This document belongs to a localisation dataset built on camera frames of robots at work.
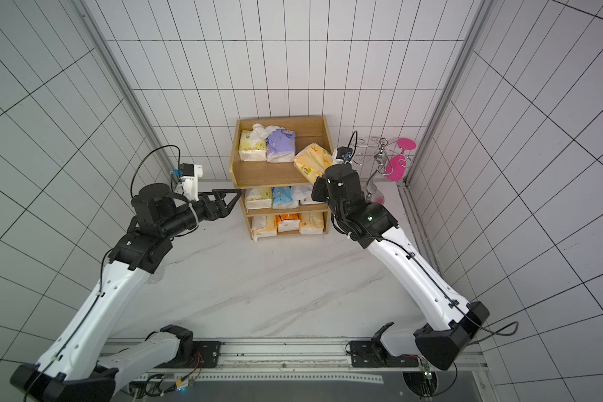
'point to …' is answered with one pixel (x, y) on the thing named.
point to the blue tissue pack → (282, 198)
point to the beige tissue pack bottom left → (264, 225)
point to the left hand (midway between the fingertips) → (231, 198)
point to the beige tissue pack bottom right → (311, 223)
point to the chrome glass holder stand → (378, 151)
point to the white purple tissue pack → (302, 194)
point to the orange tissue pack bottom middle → (287, 223)
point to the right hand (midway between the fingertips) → (310, 177)
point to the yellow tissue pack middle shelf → (258, 198)
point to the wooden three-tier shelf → (253, 175)
